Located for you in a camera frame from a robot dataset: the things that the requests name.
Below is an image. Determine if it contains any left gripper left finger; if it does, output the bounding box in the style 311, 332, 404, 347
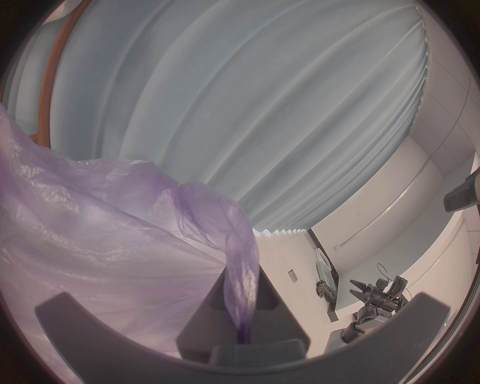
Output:
175, 264, 242, 365

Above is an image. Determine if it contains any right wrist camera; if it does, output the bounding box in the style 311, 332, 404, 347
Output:
388, 275, 410, 299

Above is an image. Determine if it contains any purple plastic bag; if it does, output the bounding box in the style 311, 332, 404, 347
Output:
0, 102, 261, 376

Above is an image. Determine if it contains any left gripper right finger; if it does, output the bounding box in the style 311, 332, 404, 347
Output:
247, 265, 312, 359

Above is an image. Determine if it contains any cream cushioned wooden chair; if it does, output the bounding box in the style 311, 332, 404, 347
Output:
0, 0, 94, 149

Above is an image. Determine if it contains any pale blue curtain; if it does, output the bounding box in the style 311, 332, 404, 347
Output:
4, 0, 430, 241

